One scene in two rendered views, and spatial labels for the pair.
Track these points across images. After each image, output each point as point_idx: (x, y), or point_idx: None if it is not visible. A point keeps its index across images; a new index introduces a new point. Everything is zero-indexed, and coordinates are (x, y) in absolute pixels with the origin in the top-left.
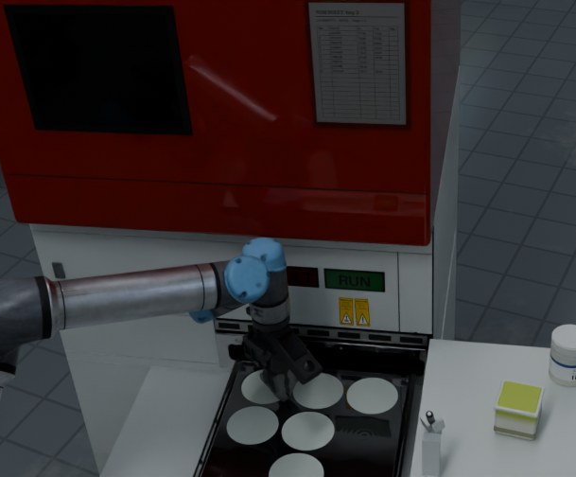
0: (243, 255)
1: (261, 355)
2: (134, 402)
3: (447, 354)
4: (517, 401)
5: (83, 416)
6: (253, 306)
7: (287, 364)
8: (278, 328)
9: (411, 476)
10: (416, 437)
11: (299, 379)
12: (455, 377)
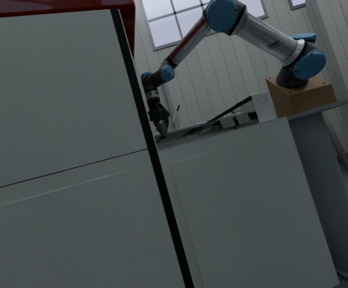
0: (151, 72)
1: (162, 113)
2: (178, 144)
3: None
4: None
5: (175, 213)
6: (157, 91)
7: (166, 111)
8: (158, 102)
9: (184, 127)
10: (172, 130)
11: (169, 114)
12: None
